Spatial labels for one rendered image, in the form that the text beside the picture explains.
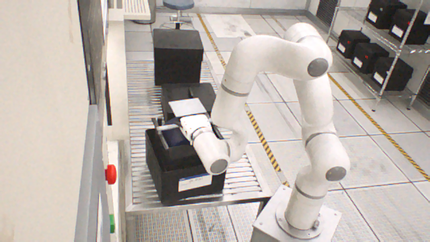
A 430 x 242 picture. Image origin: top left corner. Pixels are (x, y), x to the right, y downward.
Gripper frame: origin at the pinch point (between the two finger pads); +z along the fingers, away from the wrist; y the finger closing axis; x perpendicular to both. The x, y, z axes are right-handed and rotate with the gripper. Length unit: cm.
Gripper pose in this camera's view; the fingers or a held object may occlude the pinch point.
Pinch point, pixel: (187, 111)
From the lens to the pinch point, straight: 136.3
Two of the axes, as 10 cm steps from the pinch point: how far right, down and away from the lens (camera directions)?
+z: -3.8, -5.7, 7.3
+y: 9.2, -1.6, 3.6
